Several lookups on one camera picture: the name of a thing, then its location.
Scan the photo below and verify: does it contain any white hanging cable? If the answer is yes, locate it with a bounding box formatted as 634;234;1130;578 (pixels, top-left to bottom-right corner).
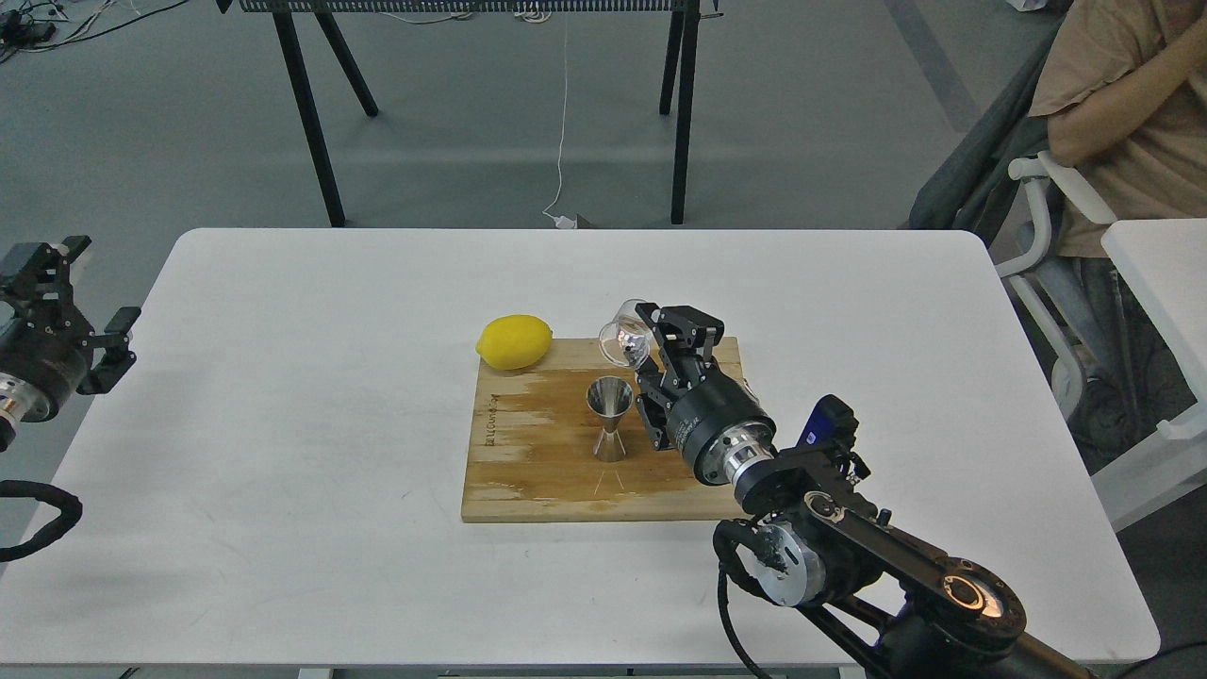
542;11;578;230

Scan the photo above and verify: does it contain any black trestle table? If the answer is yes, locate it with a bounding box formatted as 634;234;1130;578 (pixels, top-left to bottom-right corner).
216;1;723;228

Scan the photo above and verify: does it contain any steel double jigger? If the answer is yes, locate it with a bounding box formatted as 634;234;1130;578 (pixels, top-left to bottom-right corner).
587;375;632;463

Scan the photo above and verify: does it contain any small clear glass cup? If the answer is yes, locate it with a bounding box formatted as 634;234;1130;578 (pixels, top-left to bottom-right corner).
597;298;654;371

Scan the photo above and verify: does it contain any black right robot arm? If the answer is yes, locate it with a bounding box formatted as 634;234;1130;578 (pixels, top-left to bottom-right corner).
620;302;1091;678

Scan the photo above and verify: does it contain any white office chair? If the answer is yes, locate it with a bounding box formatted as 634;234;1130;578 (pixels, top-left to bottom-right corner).
902;8;1207;534

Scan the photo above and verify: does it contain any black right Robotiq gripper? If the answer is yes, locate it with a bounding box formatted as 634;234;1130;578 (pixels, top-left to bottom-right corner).
637;304;777;486

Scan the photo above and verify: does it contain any wooden cutting board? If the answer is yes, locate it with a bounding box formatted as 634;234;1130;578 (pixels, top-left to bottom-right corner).
461;339;741;523

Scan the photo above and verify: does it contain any person in tan shirt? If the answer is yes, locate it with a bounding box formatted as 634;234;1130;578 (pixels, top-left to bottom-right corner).
1028;0;1207;261

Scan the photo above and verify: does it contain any floor cable bundle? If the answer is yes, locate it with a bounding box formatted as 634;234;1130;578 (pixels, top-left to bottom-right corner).
0;0;194;68

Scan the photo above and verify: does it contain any yellow lemon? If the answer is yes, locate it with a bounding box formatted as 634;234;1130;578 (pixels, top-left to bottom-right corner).
476;314;554;371

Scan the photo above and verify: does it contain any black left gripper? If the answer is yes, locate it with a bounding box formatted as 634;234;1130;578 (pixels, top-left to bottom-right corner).
1;235;141;421

